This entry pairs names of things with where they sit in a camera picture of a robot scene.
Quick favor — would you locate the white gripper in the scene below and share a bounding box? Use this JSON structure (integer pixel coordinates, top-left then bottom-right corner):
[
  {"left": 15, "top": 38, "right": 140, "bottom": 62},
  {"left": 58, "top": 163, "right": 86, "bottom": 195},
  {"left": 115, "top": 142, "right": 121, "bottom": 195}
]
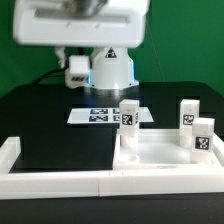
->
[{"left": 13, "top": 0, "right": 150, "bottom": 69}]

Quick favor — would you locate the white square tabletop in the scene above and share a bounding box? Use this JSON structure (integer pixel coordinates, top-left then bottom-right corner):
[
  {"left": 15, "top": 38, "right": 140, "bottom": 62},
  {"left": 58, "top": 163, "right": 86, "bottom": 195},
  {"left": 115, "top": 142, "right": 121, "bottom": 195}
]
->
[{"left": 113, "top": 129, "right": 224, "bottom": 170}]

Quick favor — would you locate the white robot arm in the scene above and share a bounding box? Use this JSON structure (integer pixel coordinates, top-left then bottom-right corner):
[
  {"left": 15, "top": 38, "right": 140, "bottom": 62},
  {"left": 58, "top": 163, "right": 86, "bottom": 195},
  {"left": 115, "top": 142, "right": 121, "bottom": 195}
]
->
[{"left": 13, "top": 0, "right": 150, "bottom": 95}]

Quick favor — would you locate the white AprilTag sheet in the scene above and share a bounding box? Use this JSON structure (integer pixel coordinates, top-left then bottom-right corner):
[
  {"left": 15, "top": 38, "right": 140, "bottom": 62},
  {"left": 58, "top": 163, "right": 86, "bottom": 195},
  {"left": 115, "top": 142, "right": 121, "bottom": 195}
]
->
[{"left": 66, "top": 106, "right": 155, "bottom": 125}]

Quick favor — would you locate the white U-shaped fence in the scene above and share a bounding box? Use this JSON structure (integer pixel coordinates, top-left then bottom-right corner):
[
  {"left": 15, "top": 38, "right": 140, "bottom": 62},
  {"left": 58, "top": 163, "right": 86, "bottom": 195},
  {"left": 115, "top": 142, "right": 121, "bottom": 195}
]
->
[{"left": 0, "top": 136, "right": 224, "bottom": 200}]

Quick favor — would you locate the thin dark cable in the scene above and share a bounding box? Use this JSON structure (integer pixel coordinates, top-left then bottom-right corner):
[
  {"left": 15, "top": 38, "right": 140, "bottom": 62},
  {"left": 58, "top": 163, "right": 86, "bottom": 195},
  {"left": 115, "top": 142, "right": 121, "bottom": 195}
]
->
[{"left": 148, "top": 29, "right": 166, "bottom": 83}]

